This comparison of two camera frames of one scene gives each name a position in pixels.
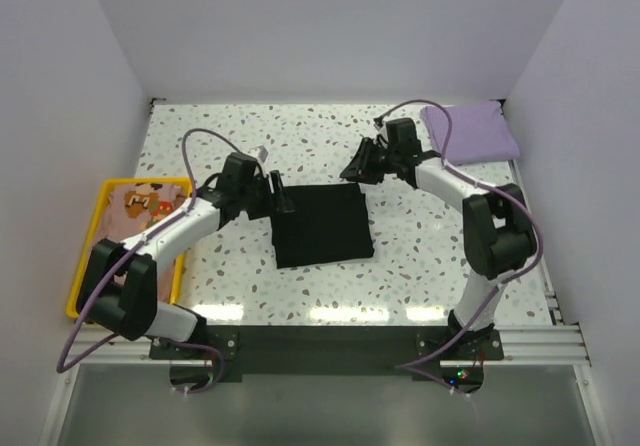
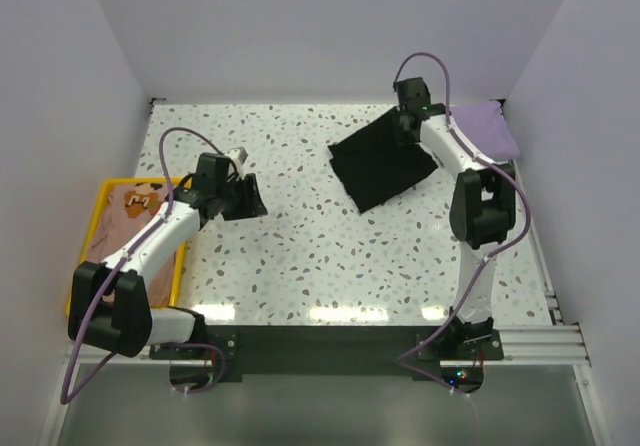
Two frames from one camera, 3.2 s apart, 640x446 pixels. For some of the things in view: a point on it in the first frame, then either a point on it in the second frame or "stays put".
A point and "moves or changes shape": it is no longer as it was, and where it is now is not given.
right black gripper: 359,170 -> 408,139
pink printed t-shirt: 127,210 stays put
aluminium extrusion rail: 522,345 stays put
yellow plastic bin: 73,299 stays put
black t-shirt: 329,223 moves or changes shape
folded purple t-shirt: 478,132 stays put
